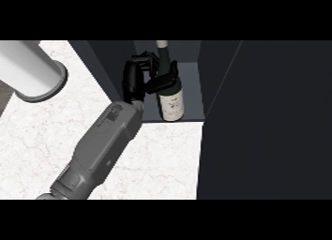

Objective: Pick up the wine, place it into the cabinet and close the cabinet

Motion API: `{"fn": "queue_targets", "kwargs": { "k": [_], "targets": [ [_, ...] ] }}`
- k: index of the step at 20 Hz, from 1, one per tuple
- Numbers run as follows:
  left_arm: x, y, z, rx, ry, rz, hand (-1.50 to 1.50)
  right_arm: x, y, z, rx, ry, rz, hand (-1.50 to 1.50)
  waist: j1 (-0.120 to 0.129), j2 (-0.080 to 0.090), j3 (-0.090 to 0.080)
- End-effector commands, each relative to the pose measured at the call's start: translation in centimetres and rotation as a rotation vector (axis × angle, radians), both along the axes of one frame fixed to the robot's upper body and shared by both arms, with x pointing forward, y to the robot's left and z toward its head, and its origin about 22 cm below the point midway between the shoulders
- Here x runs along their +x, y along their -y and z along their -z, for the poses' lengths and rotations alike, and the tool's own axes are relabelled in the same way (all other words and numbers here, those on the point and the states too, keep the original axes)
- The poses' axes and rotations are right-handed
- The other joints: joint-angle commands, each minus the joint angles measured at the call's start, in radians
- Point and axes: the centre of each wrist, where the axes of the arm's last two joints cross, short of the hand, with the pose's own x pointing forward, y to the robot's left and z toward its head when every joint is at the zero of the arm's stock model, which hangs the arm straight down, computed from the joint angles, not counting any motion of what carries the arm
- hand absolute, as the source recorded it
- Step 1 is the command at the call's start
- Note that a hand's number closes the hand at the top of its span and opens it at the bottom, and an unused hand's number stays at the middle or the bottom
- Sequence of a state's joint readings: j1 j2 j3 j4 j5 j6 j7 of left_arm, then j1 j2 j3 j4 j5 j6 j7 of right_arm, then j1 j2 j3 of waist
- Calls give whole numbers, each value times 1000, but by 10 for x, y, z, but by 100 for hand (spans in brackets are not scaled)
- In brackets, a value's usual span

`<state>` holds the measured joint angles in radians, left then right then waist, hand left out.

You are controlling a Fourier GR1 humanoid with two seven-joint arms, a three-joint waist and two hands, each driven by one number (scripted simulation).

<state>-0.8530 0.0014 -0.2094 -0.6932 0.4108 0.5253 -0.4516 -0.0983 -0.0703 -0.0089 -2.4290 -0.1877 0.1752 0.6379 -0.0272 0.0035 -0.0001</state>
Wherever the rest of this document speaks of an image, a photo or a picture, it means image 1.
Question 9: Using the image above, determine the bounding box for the white cylindrical appliance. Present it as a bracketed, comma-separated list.
[0, 39, 69, 104]

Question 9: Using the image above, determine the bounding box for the dark grey cabinet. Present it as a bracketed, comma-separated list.
[68, 39, 244, 124]

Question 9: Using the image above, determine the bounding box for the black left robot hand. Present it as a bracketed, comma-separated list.
[121, 52, 182, 105]

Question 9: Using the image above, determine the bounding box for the dark grey cabinet door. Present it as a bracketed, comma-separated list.
[195, 39, 332, 201]

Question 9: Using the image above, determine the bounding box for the dark green wine bottle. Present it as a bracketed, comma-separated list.
[155, 39, 186, 123]

